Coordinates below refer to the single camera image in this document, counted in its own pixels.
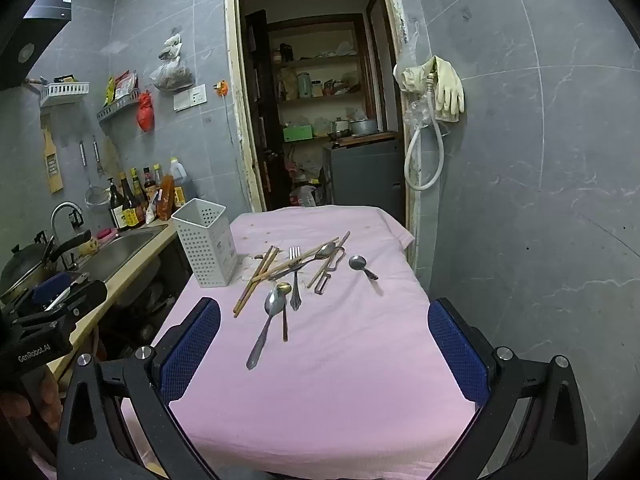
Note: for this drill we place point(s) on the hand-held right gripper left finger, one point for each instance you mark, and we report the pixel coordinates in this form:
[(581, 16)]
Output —
[(192, 350)]

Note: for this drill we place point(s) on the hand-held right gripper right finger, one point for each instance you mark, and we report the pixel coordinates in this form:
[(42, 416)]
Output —
[(457, 350)]

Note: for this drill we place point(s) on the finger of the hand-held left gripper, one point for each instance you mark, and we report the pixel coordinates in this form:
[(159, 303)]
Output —
[(50, 287), (82, 299)]

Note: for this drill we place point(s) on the wooden chopstick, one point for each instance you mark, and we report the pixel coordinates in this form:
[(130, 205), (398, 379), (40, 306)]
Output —
[(310, 252), (251, 285), (259, 280)]

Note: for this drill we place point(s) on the large steel spoon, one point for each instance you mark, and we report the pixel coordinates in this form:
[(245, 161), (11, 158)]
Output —
[(274, 302)]

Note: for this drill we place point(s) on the white perforated utensil holder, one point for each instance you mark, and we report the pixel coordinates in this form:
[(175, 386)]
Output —
[(205, 250)]

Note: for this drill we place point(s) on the brass-coloured spoon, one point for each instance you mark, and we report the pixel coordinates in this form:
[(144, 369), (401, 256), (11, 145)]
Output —
[(284, 288)]

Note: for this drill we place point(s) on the steel fork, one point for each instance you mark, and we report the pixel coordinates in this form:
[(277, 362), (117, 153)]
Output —
[(295, 285)]

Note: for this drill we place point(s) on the small round steel spoon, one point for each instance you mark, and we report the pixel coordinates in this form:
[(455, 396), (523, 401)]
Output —
[(357, 262)]

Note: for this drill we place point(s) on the steel peeler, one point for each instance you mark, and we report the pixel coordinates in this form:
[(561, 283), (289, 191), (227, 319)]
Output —
[(324, 282)]

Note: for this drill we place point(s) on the wooden cutting board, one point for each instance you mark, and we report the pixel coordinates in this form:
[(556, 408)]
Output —
[(370, 136), (340, 244)]

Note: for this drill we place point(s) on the person's left hand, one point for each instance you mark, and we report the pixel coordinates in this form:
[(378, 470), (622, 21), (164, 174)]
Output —
[(52, 395)]

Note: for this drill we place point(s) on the beige kitchen counter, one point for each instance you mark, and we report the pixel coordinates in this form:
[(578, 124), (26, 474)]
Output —
[(125, 285)]

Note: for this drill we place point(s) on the yellowish loofah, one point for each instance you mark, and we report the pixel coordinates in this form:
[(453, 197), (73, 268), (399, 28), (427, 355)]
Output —
[(90, 246)]

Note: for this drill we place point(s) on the steel sink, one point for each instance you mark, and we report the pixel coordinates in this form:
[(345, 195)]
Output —
[(120, 250)]

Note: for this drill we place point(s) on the pink soap dish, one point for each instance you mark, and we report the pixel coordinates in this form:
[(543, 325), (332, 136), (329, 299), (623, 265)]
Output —
[(106, 234)]

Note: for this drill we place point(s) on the chrome faucet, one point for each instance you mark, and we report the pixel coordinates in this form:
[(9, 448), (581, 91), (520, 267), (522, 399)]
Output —
[(65, 206)]

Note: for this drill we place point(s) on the dark pump bottle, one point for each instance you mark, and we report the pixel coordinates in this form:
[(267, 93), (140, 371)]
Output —
[(117, 207)]

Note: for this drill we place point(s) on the hanging mesh strainer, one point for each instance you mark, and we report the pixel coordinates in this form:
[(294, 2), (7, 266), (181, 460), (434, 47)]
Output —
[(97, 197)]

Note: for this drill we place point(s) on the tall dark sauce bottle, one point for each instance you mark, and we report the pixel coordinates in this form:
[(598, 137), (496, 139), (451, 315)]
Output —
[(130, 205)]

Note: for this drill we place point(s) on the white and blue packet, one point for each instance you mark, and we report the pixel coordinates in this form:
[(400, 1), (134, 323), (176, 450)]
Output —
[(152, 206)]

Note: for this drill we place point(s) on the pink floral tablecloth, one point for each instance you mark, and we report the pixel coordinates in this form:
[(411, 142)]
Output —
[(340, 370)]

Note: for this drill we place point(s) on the yellow-capped sauce bottle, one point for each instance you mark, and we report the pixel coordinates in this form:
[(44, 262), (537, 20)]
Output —
[(138, 192)]

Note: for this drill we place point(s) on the wooden grater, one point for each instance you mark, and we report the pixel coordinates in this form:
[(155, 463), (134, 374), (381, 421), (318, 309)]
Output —
[(52, 165)]

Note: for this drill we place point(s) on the orange spice packet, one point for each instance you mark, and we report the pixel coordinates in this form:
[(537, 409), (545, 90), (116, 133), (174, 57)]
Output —
[(166, 199)]

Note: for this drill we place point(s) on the red-labelled sauce bottle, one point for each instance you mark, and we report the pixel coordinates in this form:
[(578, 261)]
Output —
[(149, 185)]

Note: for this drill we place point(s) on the hanging steel utensil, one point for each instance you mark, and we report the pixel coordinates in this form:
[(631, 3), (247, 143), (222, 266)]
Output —
[(97, 155)]

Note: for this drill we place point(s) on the clear yellow-capped bottle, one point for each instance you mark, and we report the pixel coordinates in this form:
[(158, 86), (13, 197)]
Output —
[(157, 175)]

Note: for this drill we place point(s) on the cooking oil jug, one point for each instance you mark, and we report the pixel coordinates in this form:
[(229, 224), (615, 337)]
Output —
[(178, 180)]

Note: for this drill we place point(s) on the white plastic jug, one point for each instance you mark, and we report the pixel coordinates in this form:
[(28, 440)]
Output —
[(306, 196)]

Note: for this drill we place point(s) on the red plastic bag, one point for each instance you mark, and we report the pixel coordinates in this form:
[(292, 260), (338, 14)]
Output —
[(145, 112)]

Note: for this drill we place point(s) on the grey cabinet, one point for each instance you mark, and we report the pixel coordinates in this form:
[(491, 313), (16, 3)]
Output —
[(365, 175)]

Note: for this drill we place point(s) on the yellow snack packet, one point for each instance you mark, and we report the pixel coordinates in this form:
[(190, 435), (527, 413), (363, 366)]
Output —
[(109, 90)]

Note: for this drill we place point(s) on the red snack packet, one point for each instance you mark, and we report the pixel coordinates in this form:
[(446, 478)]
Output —
[(125, 85)]

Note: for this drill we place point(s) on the clear plastic bag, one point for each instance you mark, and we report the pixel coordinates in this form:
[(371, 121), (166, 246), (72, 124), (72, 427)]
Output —
[(417, 115)]

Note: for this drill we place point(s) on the green box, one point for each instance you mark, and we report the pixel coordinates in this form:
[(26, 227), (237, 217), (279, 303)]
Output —
[(297, 133)]

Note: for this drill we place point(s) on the clear bag of dried goods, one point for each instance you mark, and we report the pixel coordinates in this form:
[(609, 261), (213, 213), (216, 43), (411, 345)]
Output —
[(172, 74)]

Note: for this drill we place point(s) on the steel pot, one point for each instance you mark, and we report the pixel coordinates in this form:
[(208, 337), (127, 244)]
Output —
[(362, 126)]

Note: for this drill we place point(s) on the black range hood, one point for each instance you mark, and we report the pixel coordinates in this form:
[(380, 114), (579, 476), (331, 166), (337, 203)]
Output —
[(30, 45)]

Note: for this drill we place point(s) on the dark wooden door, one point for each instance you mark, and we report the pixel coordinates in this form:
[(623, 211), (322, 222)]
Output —
[(260, 110)]

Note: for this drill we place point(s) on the orange plug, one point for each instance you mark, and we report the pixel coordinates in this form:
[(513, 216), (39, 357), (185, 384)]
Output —
[(221, 88)]

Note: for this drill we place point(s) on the small lidded pot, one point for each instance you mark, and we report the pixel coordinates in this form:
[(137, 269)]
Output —
[(340, 126)]

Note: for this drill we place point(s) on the cream rubber gloves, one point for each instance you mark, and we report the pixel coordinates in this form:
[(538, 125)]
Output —
[(445, 87)]

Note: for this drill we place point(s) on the green jar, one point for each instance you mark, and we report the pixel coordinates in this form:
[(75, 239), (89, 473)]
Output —
[(303, 86)]

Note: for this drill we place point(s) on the wooden pantry shelf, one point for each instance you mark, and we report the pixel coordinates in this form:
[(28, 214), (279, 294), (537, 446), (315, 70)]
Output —
[(320, 61)]

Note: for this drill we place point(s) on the grey wall rack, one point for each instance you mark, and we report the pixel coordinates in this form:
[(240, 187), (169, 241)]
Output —
[(117, 106)]

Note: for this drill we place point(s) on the white wall basket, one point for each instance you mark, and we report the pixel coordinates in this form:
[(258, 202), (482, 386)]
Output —
[(65, 91)]

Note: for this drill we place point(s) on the wall switch socket panel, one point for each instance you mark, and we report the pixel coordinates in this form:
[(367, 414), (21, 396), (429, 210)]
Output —
[(190, 97)]

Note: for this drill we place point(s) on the wooden door frame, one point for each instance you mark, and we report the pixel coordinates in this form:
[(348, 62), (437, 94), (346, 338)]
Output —
[(237, 110)]

